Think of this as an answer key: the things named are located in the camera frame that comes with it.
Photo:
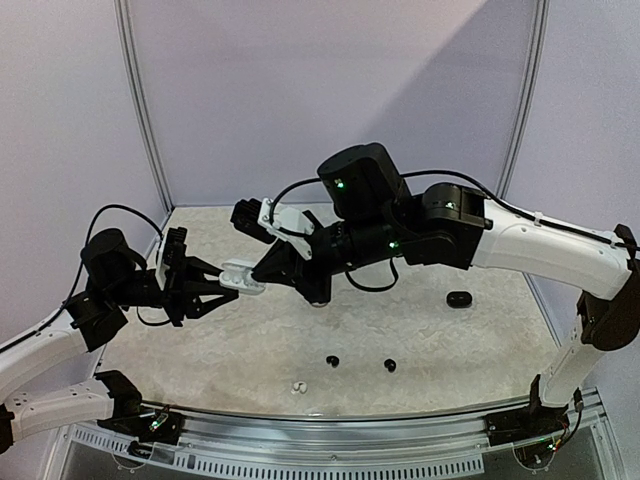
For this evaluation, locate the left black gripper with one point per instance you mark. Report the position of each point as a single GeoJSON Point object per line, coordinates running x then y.
{"type": "Point", "coordinates": [180, 294]}

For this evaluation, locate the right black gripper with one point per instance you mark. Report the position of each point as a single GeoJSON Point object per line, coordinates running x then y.
{"type": "Point", "coordinates": [310, 262]}

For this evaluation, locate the white earbud charging case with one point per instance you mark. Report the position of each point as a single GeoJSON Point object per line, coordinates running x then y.
{"type": "Point", "coordinates": [237, 275]}

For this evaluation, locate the white earbud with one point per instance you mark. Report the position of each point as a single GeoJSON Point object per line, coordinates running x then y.
{"type": "Point", "coordinates": [299, 387]}

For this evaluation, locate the black earbud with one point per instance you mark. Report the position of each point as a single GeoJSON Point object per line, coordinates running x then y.
{"type": "Point", "coordinates": [390, 365]}
{"type": "Point", "coordinates": [333, 361]}

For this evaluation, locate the black earbud charging case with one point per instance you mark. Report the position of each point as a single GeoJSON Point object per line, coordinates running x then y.
{"type": "Point", "coordinates": [459, 299]}

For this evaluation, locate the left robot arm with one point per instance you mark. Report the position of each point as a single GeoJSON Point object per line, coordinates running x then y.
{"type": "Point", "coordinates": [118, 279]}

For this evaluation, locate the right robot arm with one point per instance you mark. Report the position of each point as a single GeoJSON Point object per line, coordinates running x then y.
{"type": "Point", "coordinates": [461, 224]}

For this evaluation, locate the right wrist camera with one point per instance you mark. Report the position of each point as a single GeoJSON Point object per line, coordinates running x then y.
{"type": "Point", "coordinates": [265, 222]}

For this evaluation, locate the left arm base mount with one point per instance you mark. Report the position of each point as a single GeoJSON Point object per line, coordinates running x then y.
{"type": "Point", "coordinates": [147, 425]}

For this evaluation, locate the aluminium front rail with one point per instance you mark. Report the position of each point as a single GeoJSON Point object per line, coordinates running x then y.
{"type": "Point", "coordinates": [455, 444]}

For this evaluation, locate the left aluminium frame post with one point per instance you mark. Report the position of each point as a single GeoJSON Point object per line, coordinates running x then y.
{"type": "Point", "coordinates": [124, 20]}

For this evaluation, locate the aluminium frame post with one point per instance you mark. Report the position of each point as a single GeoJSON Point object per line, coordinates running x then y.
{"type": "Point", "coordinates": [526, 95]}
{"type": "Point", "coordinates": [124, 20]}

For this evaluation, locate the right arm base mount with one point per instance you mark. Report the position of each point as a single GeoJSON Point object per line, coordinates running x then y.
{"type": "Point", "coordinates": [523, 423]}

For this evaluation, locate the right aluminium frame post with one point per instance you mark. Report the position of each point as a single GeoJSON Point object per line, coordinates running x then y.
{"type": "Point", "coordinates": [526, 95]}

